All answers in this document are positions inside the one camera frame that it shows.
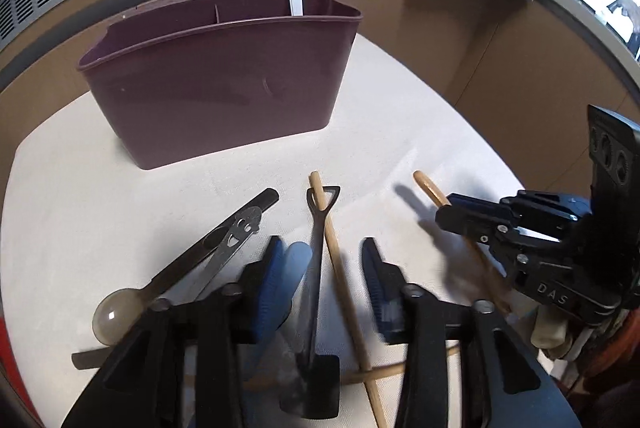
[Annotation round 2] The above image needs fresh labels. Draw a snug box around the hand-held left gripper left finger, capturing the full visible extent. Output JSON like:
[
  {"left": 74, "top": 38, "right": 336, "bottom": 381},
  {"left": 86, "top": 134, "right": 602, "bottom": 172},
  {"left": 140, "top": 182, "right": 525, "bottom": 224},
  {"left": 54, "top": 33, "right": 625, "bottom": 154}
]
[{"left": 62, "top": 235, "right": 296, "bottom": 428}]

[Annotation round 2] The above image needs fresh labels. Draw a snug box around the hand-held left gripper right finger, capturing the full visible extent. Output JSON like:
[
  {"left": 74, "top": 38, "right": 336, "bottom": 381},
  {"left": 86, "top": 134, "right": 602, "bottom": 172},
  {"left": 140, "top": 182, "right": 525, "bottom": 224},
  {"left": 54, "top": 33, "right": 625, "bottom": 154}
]
[{"left": 361, "top": 237, "right": 583, "bottom": 428}]

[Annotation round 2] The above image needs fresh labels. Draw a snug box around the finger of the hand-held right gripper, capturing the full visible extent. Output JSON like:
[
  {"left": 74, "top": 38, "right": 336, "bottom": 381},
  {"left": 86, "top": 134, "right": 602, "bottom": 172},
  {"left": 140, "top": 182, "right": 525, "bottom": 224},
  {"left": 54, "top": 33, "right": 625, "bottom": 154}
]
[
  {"left": 435, "top": 206, "right": 567, "bottom": 277},
  {"left": 447, "top": 190, "right": 592, "bottom": 235}
]

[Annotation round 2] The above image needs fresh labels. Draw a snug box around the light blue plastic spoon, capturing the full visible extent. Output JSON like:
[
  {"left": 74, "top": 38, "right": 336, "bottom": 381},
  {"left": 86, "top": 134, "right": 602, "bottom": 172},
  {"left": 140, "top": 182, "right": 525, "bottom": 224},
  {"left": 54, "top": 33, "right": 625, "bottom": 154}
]
[{"left": 245, "top": 241, "right": 315, "bottom": 409}]

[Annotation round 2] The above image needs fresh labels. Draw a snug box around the wooden chopstick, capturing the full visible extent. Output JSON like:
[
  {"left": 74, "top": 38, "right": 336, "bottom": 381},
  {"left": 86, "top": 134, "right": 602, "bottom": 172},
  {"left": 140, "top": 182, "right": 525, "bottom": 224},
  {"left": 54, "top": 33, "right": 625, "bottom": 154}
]
[
  {"left": 240, "top": 347, "right": 462, "bottom": 391},
  {"left": 308, "top": 171, "right": 388, "bottom": 428}
]

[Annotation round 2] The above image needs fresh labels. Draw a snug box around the black shovel-shaped spoon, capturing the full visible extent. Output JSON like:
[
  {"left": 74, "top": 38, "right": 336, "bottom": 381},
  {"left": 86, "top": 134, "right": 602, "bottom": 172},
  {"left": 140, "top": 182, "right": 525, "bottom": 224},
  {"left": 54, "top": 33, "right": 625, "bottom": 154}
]
[{"left": 280, "top": 185, "right": 342, "bottom": 420}]

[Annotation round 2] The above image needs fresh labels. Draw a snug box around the wooden spoon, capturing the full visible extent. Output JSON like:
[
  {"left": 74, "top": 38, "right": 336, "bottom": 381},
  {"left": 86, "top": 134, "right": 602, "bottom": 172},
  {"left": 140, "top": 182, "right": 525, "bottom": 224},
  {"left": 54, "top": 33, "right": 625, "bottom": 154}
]
[{"left": 413, "top": 171, "right": 512, "bottom": 315}]

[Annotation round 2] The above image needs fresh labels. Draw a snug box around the purple plastic utensil holder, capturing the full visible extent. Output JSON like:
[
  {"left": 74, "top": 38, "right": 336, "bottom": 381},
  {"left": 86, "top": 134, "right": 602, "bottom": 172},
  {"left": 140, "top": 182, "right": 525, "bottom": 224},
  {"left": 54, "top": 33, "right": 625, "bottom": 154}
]
[{"left": 76, "top": 0, "right": 362, "bottom": 170}]

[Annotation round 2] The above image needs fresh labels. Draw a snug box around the person's right hand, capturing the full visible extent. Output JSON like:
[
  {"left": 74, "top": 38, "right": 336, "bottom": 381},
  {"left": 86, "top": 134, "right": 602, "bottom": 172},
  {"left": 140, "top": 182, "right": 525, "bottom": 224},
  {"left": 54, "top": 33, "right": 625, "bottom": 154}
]
[{"left": 530, "top": 303, "right": 576, "bottom": 361}]

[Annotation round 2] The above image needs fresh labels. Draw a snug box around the white tablecloth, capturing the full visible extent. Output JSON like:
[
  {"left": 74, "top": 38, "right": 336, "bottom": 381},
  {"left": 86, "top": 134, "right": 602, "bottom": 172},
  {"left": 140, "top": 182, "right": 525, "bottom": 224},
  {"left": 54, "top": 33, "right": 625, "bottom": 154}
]
[{"left": 0, "top": 28, "right": 551, "bottom": 428}]

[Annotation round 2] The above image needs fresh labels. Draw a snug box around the dark translucent plastic spoon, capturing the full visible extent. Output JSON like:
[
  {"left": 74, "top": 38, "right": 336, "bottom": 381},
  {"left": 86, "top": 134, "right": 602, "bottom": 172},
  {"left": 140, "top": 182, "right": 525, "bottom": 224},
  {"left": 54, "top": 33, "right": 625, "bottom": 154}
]
[{"left": 93, "top": 188, "right": 280, "bottom": 345}]

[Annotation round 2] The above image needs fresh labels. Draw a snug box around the red object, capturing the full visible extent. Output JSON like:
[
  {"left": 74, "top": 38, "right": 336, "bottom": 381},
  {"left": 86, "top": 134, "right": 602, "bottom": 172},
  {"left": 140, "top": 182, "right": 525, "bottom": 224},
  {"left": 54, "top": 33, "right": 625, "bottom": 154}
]
[{"left": 0, "top": 323, "right": 22, "bottom": 409}]

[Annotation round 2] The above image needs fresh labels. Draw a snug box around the metal spoon with smiley handle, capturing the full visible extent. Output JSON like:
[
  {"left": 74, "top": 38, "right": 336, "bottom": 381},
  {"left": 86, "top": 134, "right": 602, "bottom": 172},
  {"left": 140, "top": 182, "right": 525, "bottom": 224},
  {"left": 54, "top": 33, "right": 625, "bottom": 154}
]
[{"left": 192, "top": 206, "right": 263, "bottom": 300}]

